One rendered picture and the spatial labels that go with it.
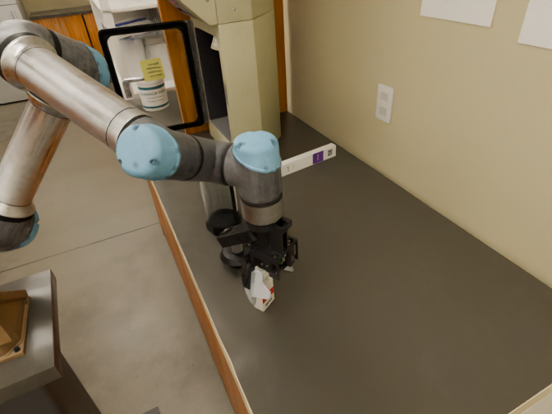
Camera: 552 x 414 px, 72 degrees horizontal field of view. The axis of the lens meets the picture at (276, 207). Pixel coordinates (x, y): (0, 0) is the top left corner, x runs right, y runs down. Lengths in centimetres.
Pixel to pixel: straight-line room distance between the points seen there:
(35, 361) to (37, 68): 57
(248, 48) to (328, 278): 75
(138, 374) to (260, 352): 127
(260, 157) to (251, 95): 74
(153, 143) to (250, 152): 15
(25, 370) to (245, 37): 102
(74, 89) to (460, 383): 81
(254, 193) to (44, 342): 58
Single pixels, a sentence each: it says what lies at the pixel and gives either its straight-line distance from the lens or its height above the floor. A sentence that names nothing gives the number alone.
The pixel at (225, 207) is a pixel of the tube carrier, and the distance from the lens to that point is 101.
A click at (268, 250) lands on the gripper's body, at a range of 71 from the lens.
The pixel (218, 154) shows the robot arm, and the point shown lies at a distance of 64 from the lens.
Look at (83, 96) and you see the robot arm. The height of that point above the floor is 143.
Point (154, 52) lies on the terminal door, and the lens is 154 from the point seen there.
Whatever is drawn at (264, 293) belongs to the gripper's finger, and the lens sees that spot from 76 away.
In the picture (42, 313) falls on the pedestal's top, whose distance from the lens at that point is 104.
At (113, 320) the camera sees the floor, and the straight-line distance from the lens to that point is 227.
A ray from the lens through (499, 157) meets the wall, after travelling 104.
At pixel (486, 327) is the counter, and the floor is 94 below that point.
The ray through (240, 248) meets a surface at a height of 99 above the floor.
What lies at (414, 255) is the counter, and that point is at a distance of 101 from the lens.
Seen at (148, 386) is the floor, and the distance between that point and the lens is 197.
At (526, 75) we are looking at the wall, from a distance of 97.
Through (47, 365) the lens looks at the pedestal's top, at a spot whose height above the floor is 94.
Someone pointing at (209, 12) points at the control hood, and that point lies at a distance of 123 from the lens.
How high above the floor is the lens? 161
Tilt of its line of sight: 35 degrees down
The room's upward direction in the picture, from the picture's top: 4 degrees counter-clockwise
